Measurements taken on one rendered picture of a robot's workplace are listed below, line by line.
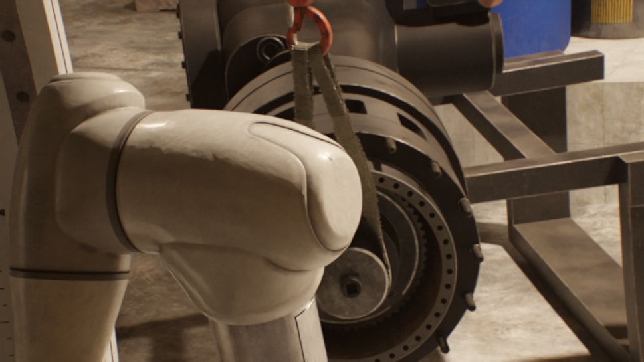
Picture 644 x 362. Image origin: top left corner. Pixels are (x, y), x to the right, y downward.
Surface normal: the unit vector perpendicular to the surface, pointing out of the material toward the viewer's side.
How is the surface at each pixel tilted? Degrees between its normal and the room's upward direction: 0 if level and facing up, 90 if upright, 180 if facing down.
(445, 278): 90
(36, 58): 90
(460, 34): 58
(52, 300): 82
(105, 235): 116
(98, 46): 0
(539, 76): 90
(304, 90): 100
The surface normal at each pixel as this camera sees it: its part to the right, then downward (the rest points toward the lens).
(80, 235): -0.24, 0.58
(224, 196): -0.37, 0.02
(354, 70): 0.18, -0.93
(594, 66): 0.16, 0.31
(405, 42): 0.00, -0.22
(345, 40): -0.05, -0.69
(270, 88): -0.46, -0.83
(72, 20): -0.10, -0.94
